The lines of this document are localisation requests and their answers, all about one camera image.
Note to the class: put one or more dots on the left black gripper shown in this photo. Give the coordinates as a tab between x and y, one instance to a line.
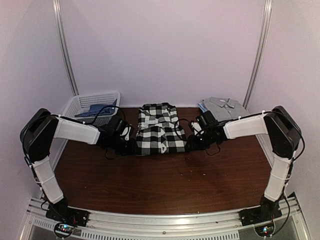
131	149

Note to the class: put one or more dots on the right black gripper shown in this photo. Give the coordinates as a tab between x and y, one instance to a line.
193	146

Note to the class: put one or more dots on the black white plaid shirt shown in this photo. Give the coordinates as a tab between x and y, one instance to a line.
159	130

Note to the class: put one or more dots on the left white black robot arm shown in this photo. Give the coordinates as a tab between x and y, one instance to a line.
40	131

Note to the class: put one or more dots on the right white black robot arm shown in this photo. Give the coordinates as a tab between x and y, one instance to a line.
284	136

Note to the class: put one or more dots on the folded light blue shirt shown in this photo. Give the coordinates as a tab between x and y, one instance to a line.
202	107

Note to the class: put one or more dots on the folded grey collared shirt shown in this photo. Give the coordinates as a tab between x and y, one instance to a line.
224	108

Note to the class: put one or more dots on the white plastic mesh basket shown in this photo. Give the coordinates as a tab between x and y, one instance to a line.
84	108

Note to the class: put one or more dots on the blue patterned shirt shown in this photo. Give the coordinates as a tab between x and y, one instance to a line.
100	109

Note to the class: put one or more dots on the left small circuit board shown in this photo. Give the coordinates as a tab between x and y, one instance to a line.
63	230

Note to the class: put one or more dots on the small circuit board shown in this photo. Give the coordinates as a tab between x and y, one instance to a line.
63	230
264	231

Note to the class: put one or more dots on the right small circuit board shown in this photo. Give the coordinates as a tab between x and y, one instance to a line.
264	231

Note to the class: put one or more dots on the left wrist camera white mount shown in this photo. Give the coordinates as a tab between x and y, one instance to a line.
128	131

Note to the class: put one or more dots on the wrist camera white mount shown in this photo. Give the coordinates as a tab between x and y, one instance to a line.
195	127
128	131

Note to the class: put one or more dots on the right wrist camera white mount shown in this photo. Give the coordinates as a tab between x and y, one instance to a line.
195	127

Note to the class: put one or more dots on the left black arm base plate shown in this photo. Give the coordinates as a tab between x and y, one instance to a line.
61	212

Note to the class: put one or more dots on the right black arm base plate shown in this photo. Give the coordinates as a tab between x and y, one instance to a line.
259	214

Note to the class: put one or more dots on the aluminium front rail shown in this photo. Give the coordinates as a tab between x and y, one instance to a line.
221	225

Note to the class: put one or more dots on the right aluminium frame post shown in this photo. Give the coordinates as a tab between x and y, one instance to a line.
263	36

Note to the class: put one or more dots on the aluminium frame post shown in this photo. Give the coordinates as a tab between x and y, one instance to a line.
263	36
64	47

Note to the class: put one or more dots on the left aluminium frame post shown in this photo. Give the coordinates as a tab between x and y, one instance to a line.
64	47

